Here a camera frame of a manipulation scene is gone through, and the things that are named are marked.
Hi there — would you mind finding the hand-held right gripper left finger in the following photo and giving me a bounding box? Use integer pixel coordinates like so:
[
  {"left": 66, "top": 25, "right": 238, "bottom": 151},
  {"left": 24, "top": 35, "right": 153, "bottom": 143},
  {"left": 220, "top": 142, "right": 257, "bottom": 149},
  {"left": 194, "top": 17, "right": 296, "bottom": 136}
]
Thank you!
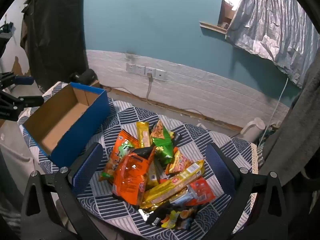
[{"left": 20, "top": 142, "right": 108, "bottom": 240}]

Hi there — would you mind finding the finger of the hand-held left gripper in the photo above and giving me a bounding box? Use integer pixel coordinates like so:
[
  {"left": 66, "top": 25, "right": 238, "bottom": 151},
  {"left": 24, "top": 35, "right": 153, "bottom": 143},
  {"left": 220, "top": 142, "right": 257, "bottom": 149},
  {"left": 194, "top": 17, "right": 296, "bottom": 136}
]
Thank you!
[
  {"left": 0, "top": 90, "right": 45, "bottom": 120},
  {"left": 0, "top": 72, "right": 35, "bottom": 90}
]

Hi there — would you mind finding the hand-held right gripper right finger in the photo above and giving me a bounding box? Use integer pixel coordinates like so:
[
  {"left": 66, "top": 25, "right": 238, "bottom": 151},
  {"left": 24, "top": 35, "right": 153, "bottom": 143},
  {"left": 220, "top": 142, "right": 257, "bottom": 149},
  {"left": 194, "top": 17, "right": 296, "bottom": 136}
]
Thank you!
[{"left": 205, "top": 142, "right": 288, "bottom": 240}]

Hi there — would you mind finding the orange snack packet green figure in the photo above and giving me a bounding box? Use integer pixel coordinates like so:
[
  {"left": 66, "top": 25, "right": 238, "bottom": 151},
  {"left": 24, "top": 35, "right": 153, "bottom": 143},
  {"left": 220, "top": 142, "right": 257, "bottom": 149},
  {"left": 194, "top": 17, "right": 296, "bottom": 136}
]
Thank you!
[{"left": 98, "top": 129, "right": 140, "bottom": 183}]

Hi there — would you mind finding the blue cardboard box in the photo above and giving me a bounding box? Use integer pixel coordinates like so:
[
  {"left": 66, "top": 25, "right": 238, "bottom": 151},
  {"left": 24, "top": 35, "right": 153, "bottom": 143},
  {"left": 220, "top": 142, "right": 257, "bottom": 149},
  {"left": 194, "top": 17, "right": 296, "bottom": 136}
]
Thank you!
[{"left": 19, "top": 82, "right": 112, "bottom": 168}]

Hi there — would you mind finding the large orange snack packet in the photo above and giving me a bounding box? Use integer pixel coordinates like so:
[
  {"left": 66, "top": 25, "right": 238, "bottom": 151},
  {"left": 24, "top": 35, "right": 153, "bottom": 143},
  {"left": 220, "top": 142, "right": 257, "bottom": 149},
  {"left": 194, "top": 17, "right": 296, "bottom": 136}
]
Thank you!
[{"left": 111, "top": 146, "right": 157, "bottom": 207}]

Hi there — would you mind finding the gold long snack packet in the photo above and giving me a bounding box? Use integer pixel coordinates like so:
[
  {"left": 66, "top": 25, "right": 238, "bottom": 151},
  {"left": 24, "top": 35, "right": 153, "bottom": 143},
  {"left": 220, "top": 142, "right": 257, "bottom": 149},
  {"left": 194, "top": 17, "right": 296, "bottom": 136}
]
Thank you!
[
  {"left": 139, "top": 159, "right": 205, "bottom": 209},
  {"left": 136, "top": 121, "right": 151, "bottom": 148}
]

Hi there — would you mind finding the silver foil snack packet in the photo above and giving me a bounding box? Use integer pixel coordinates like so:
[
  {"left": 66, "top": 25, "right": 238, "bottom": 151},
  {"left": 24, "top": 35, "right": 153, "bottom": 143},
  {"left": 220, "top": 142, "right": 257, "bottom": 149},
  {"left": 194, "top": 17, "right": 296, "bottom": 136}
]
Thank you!
[{"left": 169, "top": 187, "right": 198, "bottom": 205}]

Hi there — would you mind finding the red orange snack packet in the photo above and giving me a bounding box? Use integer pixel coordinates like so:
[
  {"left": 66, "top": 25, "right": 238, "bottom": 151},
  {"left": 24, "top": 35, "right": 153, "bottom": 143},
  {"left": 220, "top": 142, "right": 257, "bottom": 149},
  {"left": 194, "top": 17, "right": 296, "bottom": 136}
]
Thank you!
[{"left": 185, "top": 176, "right": 216, "bottom": 207}]

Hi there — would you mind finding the navy white patterned tablecloth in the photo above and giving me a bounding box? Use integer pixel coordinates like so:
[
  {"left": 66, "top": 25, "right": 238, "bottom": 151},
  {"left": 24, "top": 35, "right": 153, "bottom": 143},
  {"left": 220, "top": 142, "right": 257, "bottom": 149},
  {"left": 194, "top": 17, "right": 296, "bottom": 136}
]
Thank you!
[{"left": 17, "top": 81, "right": 259, "bottom": 240}]

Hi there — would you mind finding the orange yellow snack packet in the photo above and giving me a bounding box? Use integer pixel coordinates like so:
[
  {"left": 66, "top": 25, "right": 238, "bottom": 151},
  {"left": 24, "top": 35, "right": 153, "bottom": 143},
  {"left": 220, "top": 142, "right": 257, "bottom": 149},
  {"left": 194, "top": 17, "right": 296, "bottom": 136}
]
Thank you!
[{"left": 165, "top": 150, "right": 193, "bottom": 175}]

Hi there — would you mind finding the black stand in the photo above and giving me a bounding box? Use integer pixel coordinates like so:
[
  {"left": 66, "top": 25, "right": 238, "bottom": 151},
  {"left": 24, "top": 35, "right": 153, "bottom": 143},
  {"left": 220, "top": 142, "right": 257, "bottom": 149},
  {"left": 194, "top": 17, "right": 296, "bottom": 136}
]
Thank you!
[{"left": 0, "top": 23, "right": 14, "bottom": 55}]

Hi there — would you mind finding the white kettle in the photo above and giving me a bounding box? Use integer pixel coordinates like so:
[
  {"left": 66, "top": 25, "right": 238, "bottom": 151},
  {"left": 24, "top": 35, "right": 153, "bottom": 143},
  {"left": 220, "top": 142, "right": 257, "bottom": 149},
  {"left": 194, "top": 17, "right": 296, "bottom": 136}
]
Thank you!
[{"left": 241, "top": 117, "right": 266, "bottom": 142}]

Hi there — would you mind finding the black cloth cover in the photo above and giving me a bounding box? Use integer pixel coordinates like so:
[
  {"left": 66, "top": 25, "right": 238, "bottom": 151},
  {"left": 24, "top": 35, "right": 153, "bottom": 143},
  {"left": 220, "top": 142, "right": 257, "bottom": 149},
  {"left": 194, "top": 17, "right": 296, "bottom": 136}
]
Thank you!
[{"left": 20, "top": 0, "right": 88, "bottom": 93}]

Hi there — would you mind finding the grey cloth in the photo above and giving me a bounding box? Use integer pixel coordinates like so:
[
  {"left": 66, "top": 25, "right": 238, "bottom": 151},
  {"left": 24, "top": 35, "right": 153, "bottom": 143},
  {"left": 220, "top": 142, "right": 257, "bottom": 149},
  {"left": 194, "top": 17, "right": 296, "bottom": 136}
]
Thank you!
[{"left": 257, "top": 55, "right": 320, "bottom": 180}]

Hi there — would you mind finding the wooden window sill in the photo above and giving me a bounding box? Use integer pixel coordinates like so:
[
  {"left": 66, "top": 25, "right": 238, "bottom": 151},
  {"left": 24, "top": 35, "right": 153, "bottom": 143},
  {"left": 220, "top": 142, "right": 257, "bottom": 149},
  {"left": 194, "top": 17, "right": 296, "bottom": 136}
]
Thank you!
[{"left": 199, "top": 21, "right": 228, "bottom": 34}]

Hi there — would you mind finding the silver foil curtain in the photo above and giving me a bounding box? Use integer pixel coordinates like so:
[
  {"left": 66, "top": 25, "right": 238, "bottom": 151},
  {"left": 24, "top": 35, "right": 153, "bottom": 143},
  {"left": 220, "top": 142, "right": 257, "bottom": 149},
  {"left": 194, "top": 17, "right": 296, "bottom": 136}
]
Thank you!
[{"left": 225, "top": 0, "right": 318, "bottom": 88}]

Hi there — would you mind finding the white cable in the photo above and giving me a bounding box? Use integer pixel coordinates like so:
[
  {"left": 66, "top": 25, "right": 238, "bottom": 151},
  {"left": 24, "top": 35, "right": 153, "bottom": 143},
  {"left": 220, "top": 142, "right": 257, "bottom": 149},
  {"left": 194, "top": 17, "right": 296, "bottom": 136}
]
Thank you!
[{"left": 259, "top": 77, "right": 289, "bottom": 147}]

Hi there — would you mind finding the grey plug cable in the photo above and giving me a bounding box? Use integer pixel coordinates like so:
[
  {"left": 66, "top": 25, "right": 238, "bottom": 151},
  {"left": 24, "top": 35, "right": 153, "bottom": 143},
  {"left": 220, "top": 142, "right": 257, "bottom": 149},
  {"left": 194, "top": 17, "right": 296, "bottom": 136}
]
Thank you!
[{"left": 146, "top": 72, "right": 175, "bottom": 108}]

